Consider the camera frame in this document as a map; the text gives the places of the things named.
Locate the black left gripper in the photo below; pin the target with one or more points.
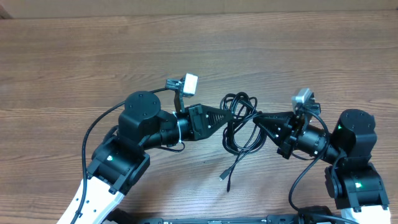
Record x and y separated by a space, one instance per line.
196 124

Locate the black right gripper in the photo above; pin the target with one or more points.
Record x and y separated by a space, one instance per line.
280 123

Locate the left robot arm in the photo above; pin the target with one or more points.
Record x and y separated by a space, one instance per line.
121 159

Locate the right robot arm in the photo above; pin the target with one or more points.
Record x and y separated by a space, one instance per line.
350 178

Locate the cardboard back panel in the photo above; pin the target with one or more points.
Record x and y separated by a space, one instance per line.
38 9

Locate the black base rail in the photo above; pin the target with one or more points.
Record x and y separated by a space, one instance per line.
119 216

